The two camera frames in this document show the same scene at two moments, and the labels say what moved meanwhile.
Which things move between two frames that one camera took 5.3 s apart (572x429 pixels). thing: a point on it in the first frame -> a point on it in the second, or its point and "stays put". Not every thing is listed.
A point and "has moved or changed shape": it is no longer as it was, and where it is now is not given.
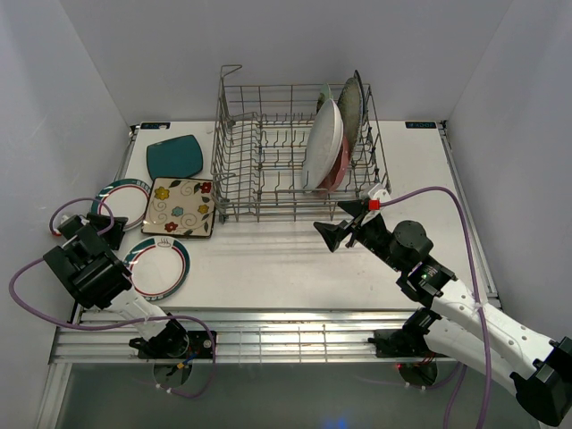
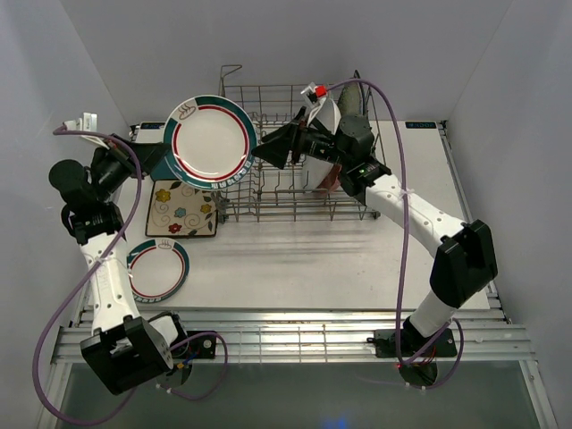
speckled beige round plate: (349, 102) stays put
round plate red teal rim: (159, 267) stays put
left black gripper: (117, 233) -> (150, 154)
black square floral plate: (357, 76) stays put
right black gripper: (332, 234) -> (275, 151)
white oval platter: (323, 147) stays put
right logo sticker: (420, 124) stays put
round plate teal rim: (129, 199) has moved or changed shape
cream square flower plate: (180, 206) stays put
